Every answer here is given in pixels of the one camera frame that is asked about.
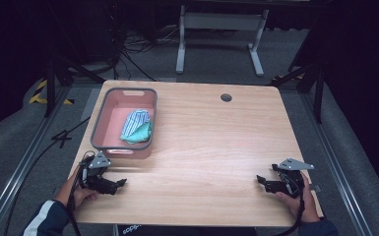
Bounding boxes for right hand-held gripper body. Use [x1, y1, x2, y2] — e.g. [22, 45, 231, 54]
[270, 157, 315, 200]

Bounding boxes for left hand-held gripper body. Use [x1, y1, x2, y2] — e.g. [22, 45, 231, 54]
[78, 150, 119, 196]

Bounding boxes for striped blue and teal cloth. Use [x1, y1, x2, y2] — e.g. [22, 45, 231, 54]
[119, 108, 154, 145]

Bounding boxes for pink basket with grey rim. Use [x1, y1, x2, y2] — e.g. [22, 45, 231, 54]
[90, 87, 158, 160]

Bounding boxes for person's right hand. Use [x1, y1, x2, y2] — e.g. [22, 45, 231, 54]
[274, 171, 321, 224]

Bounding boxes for person's left hand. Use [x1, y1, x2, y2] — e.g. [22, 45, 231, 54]
[54, 165, 100, 209]

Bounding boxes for black tripod stand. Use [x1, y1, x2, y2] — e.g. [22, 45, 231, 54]
[42, 53, 106, 119]
[268, 60, 327, 126]

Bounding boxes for yellow and black floor tape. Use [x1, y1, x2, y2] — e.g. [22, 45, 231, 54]
[28, 79, 76, 106]

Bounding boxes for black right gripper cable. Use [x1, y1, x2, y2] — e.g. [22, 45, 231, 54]
[282, 191, 307, 236]

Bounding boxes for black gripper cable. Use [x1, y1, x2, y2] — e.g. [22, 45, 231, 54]
[282, 191, 307, 236]
[65, 150, 96, 236]

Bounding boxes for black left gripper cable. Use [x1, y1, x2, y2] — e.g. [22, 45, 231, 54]
[65, 150, 96, 236]

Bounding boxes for metal floor rail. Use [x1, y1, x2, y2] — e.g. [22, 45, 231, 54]
[298, 92, 374, 236]
[0, 84, 73, 236]

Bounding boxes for black floor cable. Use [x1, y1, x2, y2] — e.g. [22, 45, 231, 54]
[2, 116, 92, 236]

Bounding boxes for bundle of black cables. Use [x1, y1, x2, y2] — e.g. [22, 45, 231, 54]
[109, 19, 180, 83]

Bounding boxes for white metal stand frame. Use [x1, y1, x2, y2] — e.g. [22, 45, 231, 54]
[175, 4, 271, 79]

